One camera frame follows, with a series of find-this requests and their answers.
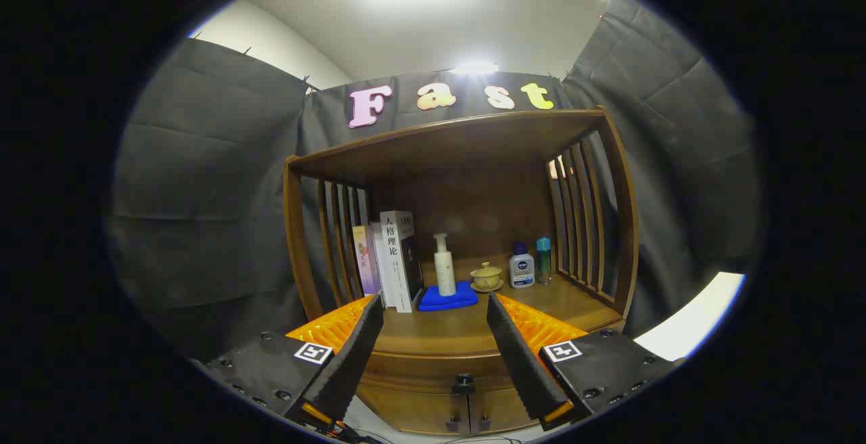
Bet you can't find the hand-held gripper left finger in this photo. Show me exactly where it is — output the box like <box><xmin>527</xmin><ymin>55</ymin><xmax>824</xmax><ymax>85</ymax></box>
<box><xmin>193</xmin><ymin>293</ymin><xmax>385</xmax><ymax>431</ymax></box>

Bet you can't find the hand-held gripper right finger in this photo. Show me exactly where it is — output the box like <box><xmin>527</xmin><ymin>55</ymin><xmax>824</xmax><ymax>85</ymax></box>
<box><xmin>486</xmin><ymin>292</ymin><xmax>685</xmax><ymax>431</ymax></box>

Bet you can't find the wooden drawer with black knob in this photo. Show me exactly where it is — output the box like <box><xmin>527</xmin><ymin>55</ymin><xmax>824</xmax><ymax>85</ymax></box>
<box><xmin>359</xmin><ymin>349</ymin><xmax>525</xmax><ymax>397</ymax></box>

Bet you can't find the wooden countertop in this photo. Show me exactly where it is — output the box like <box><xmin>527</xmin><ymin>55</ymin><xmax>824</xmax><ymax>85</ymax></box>
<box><xmin>318</xmin><ymin>254</ymin><xmax>626</xmax><ymax>357</ymax></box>

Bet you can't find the brown wooden cabinet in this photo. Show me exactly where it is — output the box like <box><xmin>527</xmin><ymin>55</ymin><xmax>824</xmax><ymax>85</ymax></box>
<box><xmin>283</xmin><ymin>107</ymin><xmax>640</xmax><ymax>437</ymax></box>

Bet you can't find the white bottle with blue cap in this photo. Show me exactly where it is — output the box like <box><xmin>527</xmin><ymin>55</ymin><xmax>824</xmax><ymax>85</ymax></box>
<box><xmin>509</xmin><ymin>242</ymin><xmax>536</xmax><ymax>289</ymax></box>

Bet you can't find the yellow lidded teacup with saucer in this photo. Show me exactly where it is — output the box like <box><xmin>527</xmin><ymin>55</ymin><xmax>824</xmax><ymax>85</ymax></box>
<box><xmin>470</xmin><ymin>261</ymin><xmax>505</xmax><ymax>293</ymax></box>

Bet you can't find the purple book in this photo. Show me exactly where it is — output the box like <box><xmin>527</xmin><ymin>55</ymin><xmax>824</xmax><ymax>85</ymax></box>
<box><xmin>352</xmin><ymin>225</ymin><xmax>382</xmax><ymax>298</ymax></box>

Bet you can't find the clear blue bottle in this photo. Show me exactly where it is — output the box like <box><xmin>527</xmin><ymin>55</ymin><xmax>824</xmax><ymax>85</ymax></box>
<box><xmin>536</xmin><ymin>236</ymin><xmax>553</xmax><ymax>285</ymax></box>

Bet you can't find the folded blue towel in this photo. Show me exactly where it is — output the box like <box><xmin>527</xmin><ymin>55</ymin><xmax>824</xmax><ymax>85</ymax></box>
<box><xmin>417</xmin><ymin>281</ymin><xmax>479</xmax><ymax>312</ymax></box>

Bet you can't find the thick white and black book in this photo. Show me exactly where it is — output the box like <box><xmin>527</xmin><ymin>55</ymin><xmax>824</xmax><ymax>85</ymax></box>
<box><xmin>380</xmin><ymin>210</ymin><xmax>425</xmax><ymax>314</ymax></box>

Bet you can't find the thin white book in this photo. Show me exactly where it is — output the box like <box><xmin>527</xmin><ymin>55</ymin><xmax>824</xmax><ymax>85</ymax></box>
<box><xmin>371</xmin><ymin>221</ymin><xmax>396</xmax><ymax>308</ymax></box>

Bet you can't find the white pump bottle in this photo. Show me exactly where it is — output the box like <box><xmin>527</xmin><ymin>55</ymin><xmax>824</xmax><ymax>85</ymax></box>
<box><xmin>433</xmin><ymin>232</ymin><xmax>457</xmax><ymax>297</ymax></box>

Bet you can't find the small ceiling light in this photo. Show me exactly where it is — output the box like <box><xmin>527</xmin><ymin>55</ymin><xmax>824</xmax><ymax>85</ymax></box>
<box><xmin>452</xmin><ymin>60</ymin><xmax>500</xmax><ymax>77</ymax></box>

